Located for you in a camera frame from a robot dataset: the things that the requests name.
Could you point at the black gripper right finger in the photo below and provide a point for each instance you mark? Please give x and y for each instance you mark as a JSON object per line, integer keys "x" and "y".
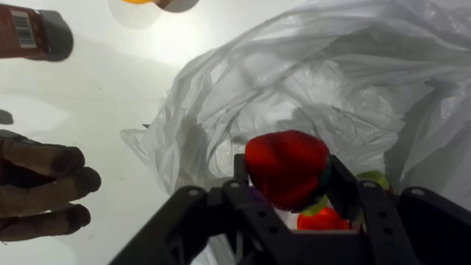
{"x": 416, "y": 228}

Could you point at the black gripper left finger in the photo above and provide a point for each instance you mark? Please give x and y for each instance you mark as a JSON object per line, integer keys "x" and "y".
{"x": 182, "y": 228}

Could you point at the red play dough tub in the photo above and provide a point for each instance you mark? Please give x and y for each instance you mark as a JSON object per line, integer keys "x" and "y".
{"x": 285, "y": 167}

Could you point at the white plastic bag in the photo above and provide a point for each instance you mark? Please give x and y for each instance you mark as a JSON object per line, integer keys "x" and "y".
{"x": 386, "y": 85}

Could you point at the yellow play dough tub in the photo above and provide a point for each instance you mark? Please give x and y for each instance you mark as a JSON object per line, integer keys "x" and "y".
{"x": 141, "y": 14}

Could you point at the spice jar with red lid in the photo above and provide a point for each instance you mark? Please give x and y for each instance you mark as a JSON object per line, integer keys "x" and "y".
{"x": 34, "y": 35}

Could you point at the light green play dough tub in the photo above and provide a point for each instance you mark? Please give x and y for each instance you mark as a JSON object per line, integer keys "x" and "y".
{"x": 375, "y": 178}

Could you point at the orange play dough tub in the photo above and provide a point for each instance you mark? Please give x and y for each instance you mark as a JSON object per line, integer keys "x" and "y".
{"x": 322, "y": 220}

